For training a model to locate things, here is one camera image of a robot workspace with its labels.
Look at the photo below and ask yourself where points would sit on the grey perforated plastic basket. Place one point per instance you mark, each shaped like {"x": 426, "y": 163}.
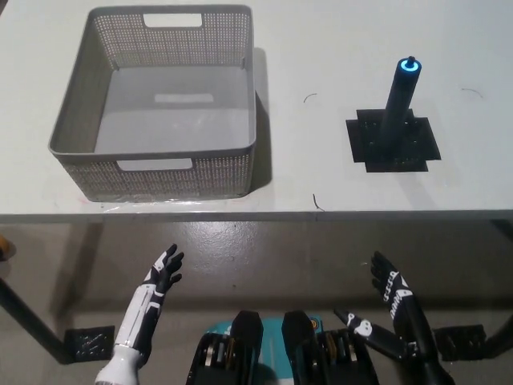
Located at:
{"x": 168, "y": 120}

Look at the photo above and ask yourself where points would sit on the black screwdriver stand base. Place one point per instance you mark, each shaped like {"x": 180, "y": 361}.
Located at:
{"x": 362, "y": 144}

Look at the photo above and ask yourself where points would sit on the black metal table leg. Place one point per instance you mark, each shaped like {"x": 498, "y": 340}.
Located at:
{"x": 501, "y": 333}
{"x": 32, "y": 317}

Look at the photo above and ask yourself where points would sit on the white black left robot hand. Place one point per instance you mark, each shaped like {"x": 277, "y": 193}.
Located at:
{"x": 140, "y": 313}

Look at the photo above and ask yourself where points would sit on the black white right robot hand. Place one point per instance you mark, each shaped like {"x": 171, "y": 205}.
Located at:
{"x": 414, "y": 321}

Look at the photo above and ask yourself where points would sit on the orange object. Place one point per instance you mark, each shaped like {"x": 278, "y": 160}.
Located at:
{"x": 2, "y": 248}

